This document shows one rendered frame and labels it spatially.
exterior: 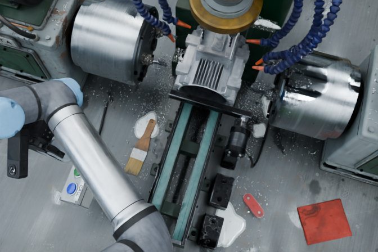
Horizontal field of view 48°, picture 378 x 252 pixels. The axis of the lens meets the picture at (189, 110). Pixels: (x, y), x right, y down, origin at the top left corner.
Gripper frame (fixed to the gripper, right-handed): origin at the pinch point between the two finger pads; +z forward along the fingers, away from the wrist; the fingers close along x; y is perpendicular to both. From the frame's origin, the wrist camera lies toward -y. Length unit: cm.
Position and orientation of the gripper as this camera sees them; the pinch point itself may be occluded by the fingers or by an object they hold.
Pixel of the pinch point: (64, 160)
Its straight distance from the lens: 114.7
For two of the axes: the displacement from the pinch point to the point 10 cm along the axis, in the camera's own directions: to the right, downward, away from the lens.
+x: -8.4, -0.6, 5.4
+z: 4.6, 4.5, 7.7
